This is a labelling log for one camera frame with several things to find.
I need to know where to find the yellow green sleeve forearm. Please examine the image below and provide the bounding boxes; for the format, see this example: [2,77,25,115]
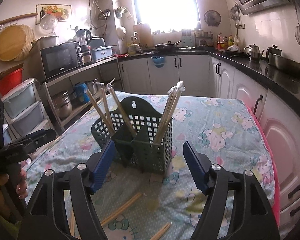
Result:
[0,174,20,239]

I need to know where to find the metal kitchen shelf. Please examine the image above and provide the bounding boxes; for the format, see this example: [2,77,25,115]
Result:
[40,56,124,133]

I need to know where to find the person left hand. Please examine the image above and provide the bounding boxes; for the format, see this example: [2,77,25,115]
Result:
[16,169,28,199]

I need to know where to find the plastic drawer tower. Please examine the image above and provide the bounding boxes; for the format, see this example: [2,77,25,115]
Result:
[1,78,53,140]

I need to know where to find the red plastic basin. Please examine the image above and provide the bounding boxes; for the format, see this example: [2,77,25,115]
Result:
[0,68,23,96]

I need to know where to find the stainless steel pot stack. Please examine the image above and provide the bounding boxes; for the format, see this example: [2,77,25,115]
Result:
[52,90,72,119]

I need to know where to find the Hello Kitty tablecloth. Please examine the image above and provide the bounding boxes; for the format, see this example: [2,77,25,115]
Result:
[18,92,280,239]

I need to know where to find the blue tin can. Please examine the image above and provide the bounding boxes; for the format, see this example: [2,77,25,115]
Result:
[74,83,90,103]

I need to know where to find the black microwave oven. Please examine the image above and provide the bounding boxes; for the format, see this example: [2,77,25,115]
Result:
[40,41,83,80]

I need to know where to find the round bamboo tray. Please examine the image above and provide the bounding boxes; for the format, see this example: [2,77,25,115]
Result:
[0,24,36,62]

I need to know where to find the dark green utensil holder basket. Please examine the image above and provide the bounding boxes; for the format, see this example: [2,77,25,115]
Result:
[91,96,172,176]

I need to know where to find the light blue storage box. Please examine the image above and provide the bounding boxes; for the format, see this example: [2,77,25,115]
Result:
[91,46,113,62]

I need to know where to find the blender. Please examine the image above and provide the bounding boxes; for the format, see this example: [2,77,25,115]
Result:
[76,29,92,64]

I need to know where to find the fruit picture poster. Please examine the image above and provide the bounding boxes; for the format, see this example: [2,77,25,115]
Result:
[36,4,72,24]

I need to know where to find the steel kettle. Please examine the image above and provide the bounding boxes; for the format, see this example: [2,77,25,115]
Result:
[244,44,264,62]

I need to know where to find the blue hanging bin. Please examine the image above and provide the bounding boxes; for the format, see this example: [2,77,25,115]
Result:
[151,57,165,68]

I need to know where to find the wooden cutting board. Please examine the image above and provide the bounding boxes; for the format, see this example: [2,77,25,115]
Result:
[133,23,154,48]

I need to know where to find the black frying pan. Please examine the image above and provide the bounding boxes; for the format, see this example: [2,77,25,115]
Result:
[154,40,182,53]

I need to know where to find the small wall fan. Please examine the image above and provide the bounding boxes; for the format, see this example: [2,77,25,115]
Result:
[204,10,222,27]

